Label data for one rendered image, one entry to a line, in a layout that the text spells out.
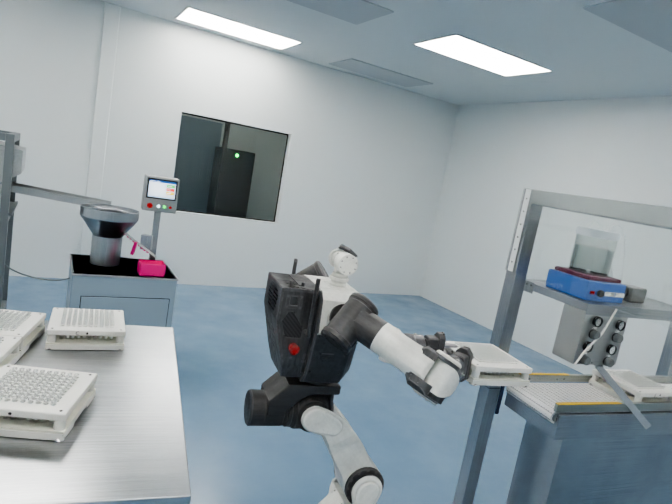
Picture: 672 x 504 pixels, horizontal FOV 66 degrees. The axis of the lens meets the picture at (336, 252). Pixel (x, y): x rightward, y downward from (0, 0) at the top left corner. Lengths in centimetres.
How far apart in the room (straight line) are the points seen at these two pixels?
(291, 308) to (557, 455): 132
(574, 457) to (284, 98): 523
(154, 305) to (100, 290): 34
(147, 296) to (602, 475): 269
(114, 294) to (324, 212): 393
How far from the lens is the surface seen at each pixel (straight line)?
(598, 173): 623
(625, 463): 270
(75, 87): 609
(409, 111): 747
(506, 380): 196
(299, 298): 153
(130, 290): 352
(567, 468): 244
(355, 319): 142
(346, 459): 188
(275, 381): 173
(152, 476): 134
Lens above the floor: 162
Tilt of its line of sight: 9 degrees down
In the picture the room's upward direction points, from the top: 10 degrees clockwise
